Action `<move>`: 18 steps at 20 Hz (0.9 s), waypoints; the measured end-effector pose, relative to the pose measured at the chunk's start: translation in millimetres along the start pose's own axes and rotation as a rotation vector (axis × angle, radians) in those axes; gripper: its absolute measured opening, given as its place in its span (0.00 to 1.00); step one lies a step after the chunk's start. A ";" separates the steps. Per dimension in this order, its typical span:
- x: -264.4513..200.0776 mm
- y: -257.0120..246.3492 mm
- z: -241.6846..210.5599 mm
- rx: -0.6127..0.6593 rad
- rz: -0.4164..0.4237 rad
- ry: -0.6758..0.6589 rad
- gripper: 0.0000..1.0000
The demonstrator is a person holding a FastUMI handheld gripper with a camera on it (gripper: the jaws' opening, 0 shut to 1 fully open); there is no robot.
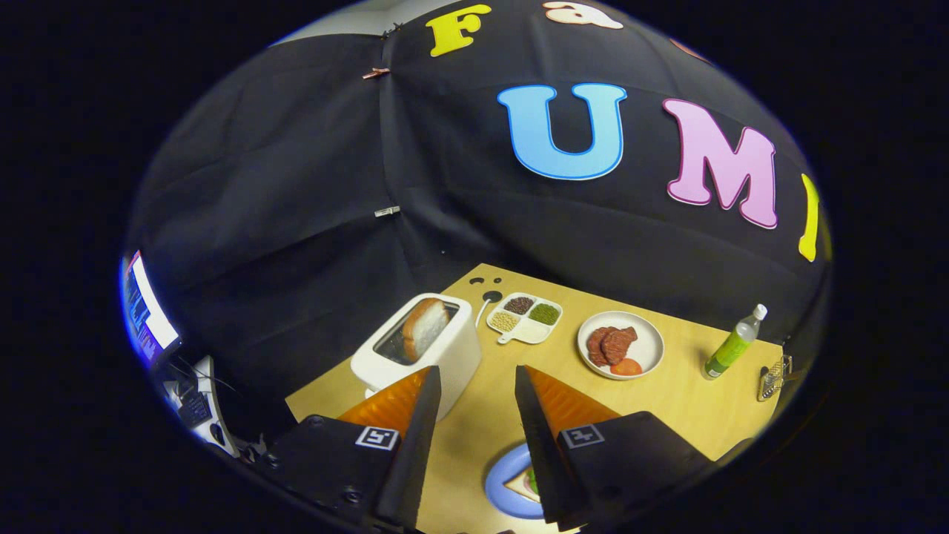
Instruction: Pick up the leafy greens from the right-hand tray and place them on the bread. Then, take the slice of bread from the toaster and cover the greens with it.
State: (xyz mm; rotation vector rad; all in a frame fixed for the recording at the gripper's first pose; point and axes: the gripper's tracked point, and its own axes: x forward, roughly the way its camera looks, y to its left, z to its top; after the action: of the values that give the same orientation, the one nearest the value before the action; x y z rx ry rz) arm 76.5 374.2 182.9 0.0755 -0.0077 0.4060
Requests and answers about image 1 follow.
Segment white toaster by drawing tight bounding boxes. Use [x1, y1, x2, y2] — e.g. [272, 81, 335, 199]
[350, 293, 483, 421]

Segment white toaster cable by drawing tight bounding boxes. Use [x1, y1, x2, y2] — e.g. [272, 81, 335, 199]
[474, 291, 503, 329]

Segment white divided condiment tray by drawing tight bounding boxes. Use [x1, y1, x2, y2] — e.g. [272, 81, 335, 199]
[486, 292, 563, 346]

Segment green drink bottle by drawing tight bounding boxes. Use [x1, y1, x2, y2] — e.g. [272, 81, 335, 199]
[702, 303, 768, 380]

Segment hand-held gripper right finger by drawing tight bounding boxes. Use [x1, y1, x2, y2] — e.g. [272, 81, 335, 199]
[515, 365, 753, 533]

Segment wire utensil holder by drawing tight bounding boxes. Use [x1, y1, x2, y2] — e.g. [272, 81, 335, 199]
[757, 355, 793, 402]

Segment computer monitor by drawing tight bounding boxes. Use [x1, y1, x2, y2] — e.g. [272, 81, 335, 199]
[121, 251, 182, 366]

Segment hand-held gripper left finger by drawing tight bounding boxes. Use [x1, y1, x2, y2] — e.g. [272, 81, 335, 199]
[263, 365, 443, 531]

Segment black backdrop cloth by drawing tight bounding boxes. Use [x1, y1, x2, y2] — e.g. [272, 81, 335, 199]
[126, 0, 833, 438]

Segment dark keyboard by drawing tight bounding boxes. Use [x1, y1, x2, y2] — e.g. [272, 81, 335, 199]
[178, 392, 213, 429]

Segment white bread slice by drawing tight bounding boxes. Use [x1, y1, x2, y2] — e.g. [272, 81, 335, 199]
[504, 467, 540, 504]

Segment toasted bread slice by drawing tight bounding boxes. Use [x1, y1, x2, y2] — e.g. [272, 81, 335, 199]
[401, 298, 451, 363]

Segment white round plate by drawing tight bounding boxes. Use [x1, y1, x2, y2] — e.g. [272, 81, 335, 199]
[577, 311, 665, 380]

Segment blue plate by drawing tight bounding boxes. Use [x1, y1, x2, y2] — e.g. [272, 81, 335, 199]
[484, 443, 546, 520]

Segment brown meat slices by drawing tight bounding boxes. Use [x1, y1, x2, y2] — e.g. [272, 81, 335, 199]
[586, 326, 638, 368]

